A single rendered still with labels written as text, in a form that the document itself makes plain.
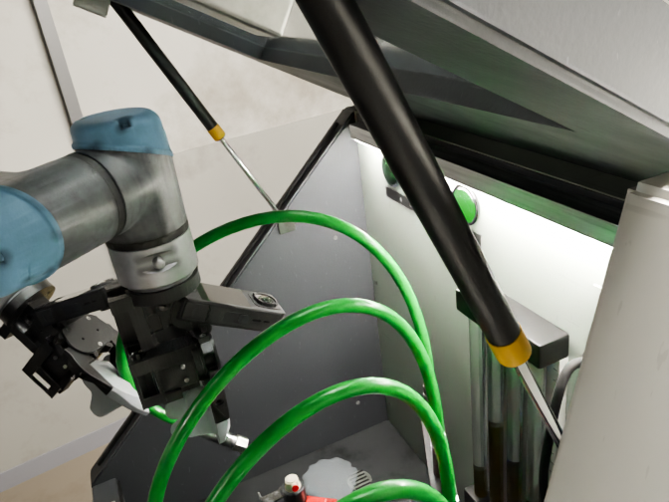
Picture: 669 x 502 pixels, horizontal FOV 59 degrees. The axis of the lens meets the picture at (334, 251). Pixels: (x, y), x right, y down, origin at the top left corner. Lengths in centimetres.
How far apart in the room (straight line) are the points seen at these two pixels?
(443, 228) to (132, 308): 37
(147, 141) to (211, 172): 191
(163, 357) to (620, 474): 40
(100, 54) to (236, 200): 74
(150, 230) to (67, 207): 9
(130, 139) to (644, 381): 39
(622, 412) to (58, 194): 38
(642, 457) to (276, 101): 230
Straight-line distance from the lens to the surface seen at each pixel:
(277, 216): 64
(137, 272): 54
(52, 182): 47
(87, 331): 80
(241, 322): 60
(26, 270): 45
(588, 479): 33
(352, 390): 49
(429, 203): 25
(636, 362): 29
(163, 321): 59
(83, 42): 226
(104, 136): 50
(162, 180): 52
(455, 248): 26
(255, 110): 246
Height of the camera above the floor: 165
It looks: 25 degrees down
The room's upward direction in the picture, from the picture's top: 8 degrees counter-clockwise
